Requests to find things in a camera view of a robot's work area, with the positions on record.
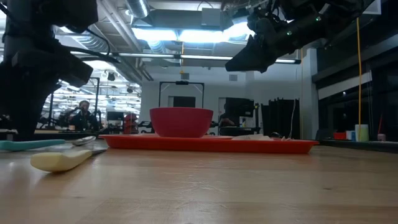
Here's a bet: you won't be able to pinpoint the black gantry frame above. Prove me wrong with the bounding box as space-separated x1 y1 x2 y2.
158 81 205 135
46 76 101 131

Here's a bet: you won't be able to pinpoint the pink-red plastic bowl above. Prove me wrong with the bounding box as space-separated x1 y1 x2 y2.
149 106 215 139

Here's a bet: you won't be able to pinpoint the long LED light bar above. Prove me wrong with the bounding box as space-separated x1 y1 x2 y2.
70 51 302 65

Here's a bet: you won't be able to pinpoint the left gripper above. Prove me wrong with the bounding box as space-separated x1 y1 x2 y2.
0 46 94 141

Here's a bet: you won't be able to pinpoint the red bulky object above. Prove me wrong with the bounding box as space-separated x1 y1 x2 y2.
123 112 138 134

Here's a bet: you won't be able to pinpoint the red plastic tray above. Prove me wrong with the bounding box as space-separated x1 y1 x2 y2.
99 134 320 155

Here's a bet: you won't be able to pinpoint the knife with cream handle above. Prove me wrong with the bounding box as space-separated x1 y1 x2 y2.
29 148 108 173

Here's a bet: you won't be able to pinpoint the pale green roll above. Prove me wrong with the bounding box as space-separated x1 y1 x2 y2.
354 124 370 143

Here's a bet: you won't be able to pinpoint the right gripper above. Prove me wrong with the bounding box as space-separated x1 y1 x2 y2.
225 11 312 74

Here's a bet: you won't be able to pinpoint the black folding panels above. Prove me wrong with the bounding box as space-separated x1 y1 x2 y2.
261 98 301 140

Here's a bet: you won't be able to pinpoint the yellow hanging power cord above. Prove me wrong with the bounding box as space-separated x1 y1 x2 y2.
356 17 364 142

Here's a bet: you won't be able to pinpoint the black monitor on cart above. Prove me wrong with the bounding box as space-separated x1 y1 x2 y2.
224 97 255 118

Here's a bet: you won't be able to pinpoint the person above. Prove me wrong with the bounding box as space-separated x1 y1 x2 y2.
218 104 238 128
68 100 101 132

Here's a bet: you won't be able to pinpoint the spoon with teal handle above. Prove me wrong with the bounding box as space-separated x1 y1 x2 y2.
0 135 98 152

